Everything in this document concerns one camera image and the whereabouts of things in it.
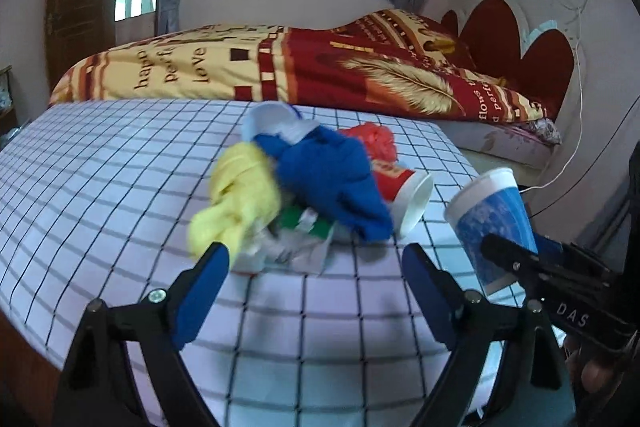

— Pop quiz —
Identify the white checkered tablecloth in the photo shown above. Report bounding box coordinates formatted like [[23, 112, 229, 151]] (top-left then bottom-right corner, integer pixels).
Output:
[[0, 99, 507, 427]]

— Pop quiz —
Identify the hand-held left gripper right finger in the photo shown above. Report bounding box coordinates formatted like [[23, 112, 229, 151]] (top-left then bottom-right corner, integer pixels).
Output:
[[401, 243, 571, 427]]

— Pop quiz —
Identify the person's right hand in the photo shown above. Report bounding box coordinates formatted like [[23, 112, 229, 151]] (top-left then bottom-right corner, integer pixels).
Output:
[[564, 333, 640, 410]]

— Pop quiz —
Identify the green carton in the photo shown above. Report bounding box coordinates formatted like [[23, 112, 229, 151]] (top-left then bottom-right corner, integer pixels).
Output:
[[272, 204, 336, 241]]

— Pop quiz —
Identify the red paper cup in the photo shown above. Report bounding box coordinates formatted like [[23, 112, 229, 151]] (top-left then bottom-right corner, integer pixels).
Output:
[[372, 159, 434, 238]]

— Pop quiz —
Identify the red heart-shaped headboard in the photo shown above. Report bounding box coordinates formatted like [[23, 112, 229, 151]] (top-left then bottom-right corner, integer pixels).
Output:
[[440, 0, 576, 118]]

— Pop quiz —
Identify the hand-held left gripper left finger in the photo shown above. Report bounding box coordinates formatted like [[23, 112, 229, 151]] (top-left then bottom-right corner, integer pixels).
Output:
[[52, 242, 231, 427]]

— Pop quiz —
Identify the blue cloth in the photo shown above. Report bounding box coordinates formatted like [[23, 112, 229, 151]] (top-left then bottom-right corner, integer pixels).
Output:
[[255, 127, 394, 244]]

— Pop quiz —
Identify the yellow cloth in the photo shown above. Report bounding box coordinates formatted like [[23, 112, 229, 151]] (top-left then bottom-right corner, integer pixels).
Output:
[[187, 142, 284, 259]]

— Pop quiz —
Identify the blue paper cup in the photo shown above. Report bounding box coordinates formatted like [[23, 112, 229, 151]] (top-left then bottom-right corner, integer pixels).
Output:
[[444, 167, 540, 297]]

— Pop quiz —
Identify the brown wooden door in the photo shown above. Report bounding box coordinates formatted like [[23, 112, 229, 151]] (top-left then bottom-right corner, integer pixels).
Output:
[[45, 0, 117, 80]]

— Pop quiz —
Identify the red plastic bag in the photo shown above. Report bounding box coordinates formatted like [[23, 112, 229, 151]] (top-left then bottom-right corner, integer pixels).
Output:
[[340, 122, 399, 166]]

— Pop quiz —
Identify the clear plastic bag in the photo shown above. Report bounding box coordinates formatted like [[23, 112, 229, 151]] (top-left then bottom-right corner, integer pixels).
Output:
[[232, 227, 334, 278]]

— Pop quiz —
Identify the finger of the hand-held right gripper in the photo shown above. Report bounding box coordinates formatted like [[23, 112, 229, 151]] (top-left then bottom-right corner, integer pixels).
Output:
[[481, 233, 613, 304], [534, 233, 622, 279]]

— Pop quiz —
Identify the red and yellow printed blanket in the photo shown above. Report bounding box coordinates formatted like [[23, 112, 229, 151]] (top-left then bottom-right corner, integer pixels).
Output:
[[49, 8, 549, 124]]

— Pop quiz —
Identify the crushed white paper cup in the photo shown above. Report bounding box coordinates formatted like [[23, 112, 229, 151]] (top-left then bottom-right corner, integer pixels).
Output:
[[242, 103, 321, 146]]

